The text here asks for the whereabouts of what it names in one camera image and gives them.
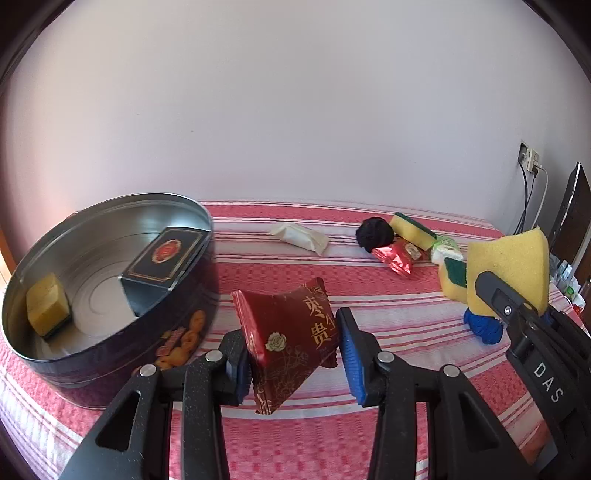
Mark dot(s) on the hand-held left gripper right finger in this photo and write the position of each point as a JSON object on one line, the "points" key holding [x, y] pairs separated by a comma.
{"points": [[353, 364]]}

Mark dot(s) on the green and white tissue pack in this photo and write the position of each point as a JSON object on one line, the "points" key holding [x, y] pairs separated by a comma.
{"points": [[447, 249]]}

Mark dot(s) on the small bottles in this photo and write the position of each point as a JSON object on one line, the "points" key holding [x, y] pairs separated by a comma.
{"points": [[570, 284]]}

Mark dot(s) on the black knit cloth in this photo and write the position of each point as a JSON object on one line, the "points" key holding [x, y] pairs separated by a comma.
{"points": [[375, 233]]}

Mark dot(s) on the yellow sponge with green pad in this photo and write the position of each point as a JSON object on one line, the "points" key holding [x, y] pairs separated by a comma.
{"points": [[455, 277], [408, 226]]}

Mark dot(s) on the dark rectangular gift box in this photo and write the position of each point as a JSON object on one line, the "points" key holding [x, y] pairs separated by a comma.
{"points": [[161, 258]]}

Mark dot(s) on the red striped tablecloth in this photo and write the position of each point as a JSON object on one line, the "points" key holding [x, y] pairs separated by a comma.
{"points": [[286, 267]]}

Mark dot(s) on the small shiny red snack packet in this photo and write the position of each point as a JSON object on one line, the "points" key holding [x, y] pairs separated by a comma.
{"points": [[397, 258]]}

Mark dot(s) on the dark chair back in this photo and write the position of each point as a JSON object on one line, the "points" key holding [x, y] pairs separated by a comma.
{"points": [[570, 217]]}

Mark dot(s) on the dark red snack packet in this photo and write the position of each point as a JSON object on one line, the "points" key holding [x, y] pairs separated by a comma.
{"points": [[286, 332]]}

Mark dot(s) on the large plain yellow sponge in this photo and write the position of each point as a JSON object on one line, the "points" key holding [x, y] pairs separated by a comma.
{"points": [[508, 254]]}

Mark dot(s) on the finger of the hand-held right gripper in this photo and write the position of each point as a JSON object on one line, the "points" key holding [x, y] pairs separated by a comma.
{"points": [[501, 295]]}

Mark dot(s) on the white tissue packet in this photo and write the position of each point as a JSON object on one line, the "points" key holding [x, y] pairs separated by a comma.
{"points": [[300, 236]]}

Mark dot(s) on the yellow sponge with dark pad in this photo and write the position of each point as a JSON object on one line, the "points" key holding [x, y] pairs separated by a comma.
{"points": [[46, 302]]}

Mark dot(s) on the white wall socket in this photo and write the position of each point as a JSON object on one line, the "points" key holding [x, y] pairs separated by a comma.
{"points": [[528, 157]]}

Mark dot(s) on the blue yarn bundle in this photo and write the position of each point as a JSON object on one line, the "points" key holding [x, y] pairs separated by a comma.
{"points": [[485, 327]]}

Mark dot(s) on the round dark cookie tin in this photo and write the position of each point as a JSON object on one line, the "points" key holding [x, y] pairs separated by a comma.
{"points": [[92, 217]]}

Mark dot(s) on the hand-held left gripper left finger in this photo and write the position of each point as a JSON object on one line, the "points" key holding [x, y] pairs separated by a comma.
{"points": [[240, 374]]}

